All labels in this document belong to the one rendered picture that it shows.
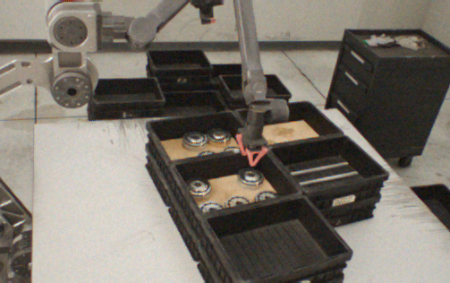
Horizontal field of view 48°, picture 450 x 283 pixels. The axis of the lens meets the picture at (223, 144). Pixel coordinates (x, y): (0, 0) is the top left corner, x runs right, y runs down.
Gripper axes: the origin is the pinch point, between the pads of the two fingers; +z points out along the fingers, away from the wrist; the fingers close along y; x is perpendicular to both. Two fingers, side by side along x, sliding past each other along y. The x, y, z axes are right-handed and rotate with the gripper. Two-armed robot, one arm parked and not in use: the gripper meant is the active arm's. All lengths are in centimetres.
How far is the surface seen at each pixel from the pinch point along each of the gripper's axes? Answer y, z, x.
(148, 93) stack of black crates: 151, 57, -12
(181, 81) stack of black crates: 161, 55, -36
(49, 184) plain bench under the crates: 48, 37, 59
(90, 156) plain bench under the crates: 64, 37, 40
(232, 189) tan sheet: 12.3, 23.4, -2.8
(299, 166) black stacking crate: 19.3, 23.3, -36.7
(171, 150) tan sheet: 42.6, 23.5, 11.5
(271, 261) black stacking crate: -24.6, 23.7, -0.5
